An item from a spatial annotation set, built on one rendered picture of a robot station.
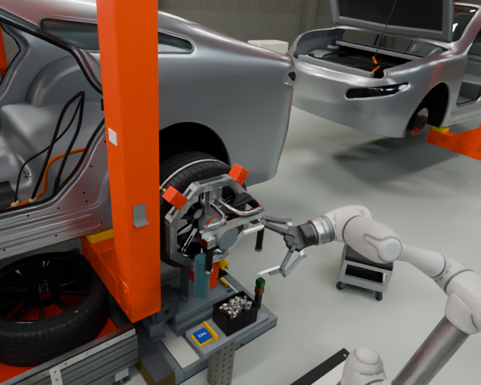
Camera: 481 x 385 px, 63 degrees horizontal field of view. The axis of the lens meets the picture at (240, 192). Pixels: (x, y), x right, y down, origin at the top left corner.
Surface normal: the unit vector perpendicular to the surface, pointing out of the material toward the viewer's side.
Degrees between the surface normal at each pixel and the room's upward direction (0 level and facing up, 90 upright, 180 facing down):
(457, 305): 76
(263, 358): 0
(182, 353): 0
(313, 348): 0
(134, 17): 90
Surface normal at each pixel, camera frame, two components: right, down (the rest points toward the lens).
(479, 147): -0.77, 0.24
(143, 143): 0.63, 0.41
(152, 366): 0.09, -0.88
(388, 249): 0.21, 0.19
